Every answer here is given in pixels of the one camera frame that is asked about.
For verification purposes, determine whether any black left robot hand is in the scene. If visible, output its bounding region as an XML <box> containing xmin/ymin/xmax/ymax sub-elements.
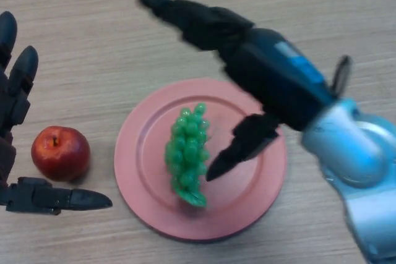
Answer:
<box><xmin>0</xmin><ymin>11</ymin><xmax>113</xmax><ymax>215</ymax></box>

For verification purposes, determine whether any pink round plate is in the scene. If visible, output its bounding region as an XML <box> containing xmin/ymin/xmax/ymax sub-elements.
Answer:
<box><xmin>113</xmin><ymin>78</ymin><xmax>287</xmax><ymax>243</ymax></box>

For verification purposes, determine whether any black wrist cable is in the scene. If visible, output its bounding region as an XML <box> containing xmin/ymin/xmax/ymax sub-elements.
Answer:
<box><xmin>330</xmin><ymin>55</ymin><xmax>354</xmax><ymax>96</ymax></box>

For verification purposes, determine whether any red apple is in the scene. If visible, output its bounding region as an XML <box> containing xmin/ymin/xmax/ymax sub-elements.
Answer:
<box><xmin>30</xmin><ymin>126</ymin><xmax>91</xmax><ymax>182</ymax></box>

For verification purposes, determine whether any green grapes bunch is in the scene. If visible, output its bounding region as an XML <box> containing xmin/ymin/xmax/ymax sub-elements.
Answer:
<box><xmin>164</xmin><ymin>102</ymin><xmax>211</xmax><ymax>208</ymax></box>

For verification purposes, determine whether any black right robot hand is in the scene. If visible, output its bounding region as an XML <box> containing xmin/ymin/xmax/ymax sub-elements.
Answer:
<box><xmin>137</xmin><ymin>0</ymin><xmax>337</xmax><ymax>182</ymax></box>

